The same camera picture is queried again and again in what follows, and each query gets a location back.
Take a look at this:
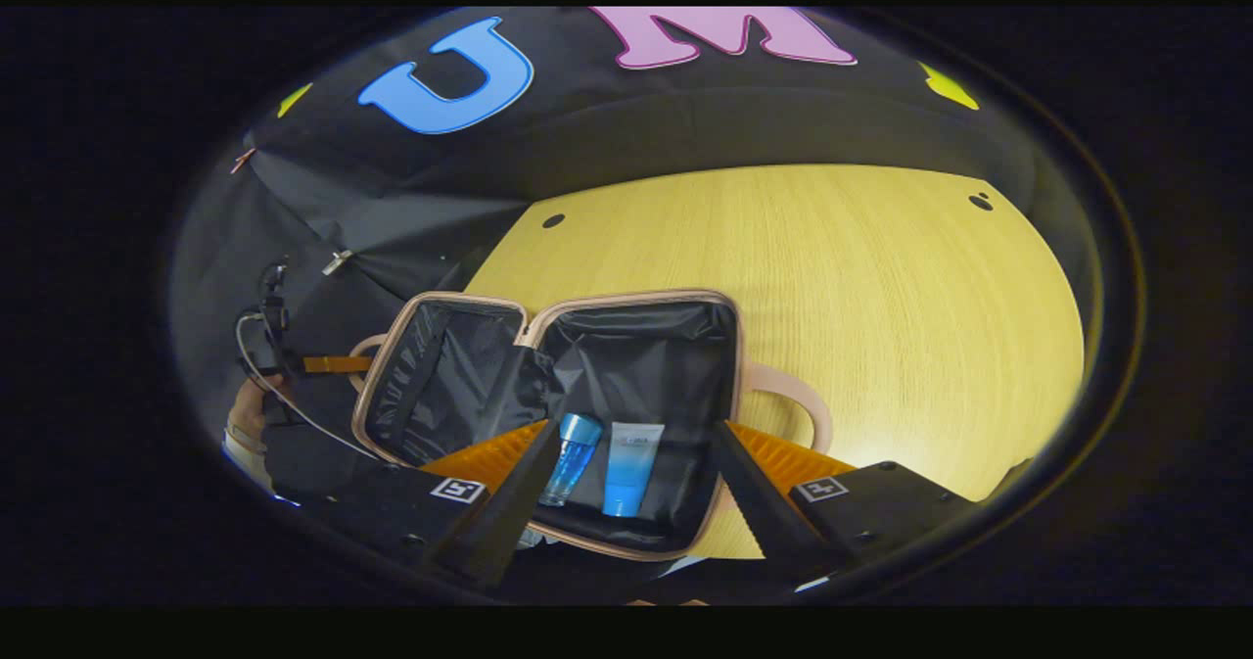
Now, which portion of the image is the white cable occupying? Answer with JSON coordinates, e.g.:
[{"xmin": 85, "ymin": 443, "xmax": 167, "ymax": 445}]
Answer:
[{"xmin": 235, "ymin": 311, "xmax": 383, "ymax": 462}]

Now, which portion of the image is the blue skin care tube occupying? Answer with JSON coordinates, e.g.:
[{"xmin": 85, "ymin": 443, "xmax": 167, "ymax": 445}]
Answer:
[{"xmin": 601, "ymin": 421, "xmax": 666, "ymax": 519}]

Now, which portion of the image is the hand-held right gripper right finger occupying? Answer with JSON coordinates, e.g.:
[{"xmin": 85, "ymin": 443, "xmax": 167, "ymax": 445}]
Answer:
[{"xmin": 710, "ymin": 420, "xmax": 980, "ymax": 587}]

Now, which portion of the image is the blue skin care bottle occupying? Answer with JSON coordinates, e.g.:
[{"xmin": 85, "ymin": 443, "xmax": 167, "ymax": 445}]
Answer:
[{"xmin": 538, "ymin": 412, "xmax": 604, "ymax": 508}]

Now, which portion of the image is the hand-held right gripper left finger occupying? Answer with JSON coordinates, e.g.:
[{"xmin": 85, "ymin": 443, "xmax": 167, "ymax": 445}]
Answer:
[{"xmin": 294, "ymin": 419, "xmax": 564, "ymax": 591}]

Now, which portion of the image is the black backdrop cloth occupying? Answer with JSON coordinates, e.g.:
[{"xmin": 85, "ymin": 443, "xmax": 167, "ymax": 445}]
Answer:
[{"xmin": 171, "ymin": 6, "xmax": 1039, "ymax": 464}]

